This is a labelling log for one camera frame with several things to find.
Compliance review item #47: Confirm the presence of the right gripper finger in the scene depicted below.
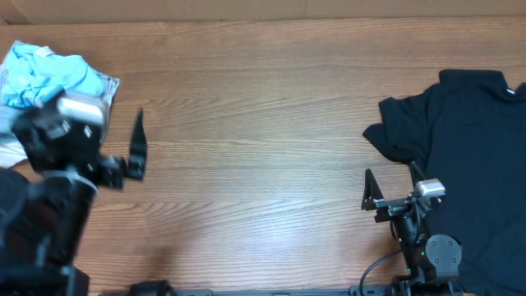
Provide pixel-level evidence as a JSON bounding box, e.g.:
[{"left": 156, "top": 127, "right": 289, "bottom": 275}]
[
  {"left": 361, "top": 169, "right": 385, "bottom": 211},
  {"left": 408, "top": 161, "right": 427, "bottom": 186}
]

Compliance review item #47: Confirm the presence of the light blue printed t-shirt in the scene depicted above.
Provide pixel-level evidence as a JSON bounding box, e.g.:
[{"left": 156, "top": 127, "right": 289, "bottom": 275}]
[{"left": 0, "top": 43, "right": 107, "bottom": 110}]

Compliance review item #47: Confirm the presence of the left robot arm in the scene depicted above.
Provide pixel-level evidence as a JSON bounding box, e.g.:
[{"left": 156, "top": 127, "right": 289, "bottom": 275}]
[{"left": 1, "top": 93, "right": 147, "bottom": 295}]

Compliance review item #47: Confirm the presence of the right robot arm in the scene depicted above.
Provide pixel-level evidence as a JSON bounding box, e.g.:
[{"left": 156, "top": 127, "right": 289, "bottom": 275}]
[{"left": 349, "top": 162, "right": 464, "bottom": 296}]

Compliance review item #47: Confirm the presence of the folded white cloth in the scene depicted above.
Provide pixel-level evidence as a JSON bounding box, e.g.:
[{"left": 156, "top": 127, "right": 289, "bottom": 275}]
[{"left": 0, "top": 141, "right": 27, "bottom": 169}]

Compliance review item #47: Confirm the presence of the black garment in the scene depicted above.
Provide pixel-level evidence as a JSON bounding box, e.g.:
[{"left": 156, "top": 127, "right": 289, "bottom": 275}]
[{"left": 364, "top": 69, "right": 525, "bottom": 295}]

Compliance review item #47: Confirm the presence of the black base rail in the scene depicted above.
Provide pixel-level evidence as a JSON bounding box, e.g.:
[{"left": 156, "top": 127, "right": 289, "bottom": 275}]
[{"left": 98, "top": 279, "right": 412, "bottom": 296}]

